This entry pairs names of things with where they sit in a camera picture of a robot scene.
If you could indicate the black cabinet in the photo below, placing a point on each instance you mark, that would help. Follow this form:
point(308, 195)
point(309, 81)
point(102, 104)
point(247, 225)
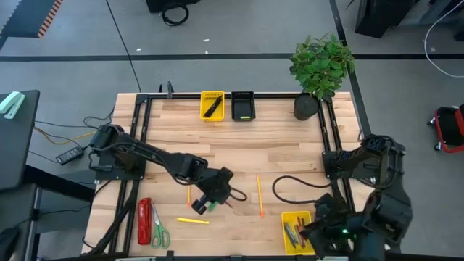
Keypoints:
point(377, 18)

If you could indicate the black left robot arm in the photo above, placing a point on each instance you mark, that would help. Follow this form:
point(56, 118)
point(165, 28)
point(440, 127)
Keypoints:
point(145, 152)

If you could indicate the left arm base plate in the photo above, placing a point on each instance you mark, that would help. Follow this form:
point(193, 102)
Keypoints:
point(108, 174)

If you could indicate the red and black cart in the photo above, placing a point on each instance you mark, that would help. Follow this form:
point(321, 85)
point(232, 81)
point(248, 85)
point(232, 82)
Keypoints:
point(449, 127)

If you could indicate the black aluminium table frame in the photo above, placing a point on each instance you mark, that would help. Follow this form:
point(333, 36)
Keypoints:
point(275, 96)

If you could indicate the yellow pencil orange tip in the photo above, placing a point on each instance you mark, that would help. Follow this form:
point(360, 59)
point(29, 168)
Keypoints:
point(259, 195)
point(189, 197)

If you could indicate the yellow plastic bin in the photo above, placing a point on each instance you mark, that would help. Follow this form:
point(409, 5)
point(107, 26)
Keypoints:
point(206, 98)
point(306, 216)

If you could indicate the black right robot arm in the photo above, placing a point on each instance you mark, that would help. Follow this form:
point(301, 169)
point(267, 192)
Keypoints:
point(384, 217)

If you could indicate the lime green eraser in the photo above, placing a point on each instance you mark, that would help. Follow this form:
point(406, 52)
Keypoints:
point(245, 117)

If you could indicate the red stapler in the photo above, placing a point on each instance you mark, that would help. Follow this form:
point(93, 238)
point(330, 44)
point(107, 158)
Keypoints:
point(144, 221)

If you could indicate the black power adapter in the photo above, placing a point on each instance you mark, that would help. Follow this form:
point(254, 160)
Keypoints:
point(69, 155)

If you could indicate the black box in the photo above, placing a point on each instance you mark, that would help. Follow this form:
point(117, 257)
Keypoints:
point(159, 4)

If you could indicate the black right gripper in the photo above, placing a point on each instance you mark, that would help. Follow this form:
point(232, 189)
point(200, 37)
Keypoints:
point(333, 235)

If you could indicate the black plastic bin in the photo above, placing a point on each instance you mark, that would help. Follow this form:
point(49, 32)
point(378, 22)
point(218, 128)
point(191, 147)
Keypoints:
point(243, 105)

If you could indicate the mint green stapler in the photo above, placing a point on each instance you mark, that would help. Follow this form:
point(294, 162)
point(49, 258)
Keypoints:
point(11, 103)

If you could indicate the yellow highlighter pen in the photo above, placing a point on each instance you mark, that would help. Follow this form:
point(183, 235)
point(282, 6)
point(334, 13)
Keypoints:
point(192, 220)

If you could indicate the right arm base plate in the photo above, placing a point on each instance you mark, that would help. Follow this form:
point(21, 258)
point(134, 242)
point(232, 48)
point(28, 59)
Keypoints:
point(328, 161)

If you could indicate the black stand beam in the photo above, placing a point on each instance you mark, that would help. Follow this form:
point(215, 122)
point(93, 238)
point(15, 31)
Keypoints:
point(58, 181)

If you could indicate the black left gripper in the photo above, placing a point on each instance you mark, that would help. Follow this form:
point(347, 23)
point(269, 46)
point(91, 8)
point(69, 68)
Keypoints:
point(217, 185)

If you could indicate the black side table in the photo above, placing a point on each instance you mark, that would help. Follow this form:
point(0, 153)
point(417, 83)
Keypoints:
point(18, 145)

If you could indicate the potted green plant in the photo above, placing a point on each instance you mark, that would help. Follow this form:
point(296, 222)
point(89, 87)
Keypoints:
point(319, 65)

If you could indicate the black orange foam mat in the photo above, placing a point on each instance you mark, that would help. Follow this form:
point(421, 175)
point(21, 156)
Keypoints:
point(29, 18)

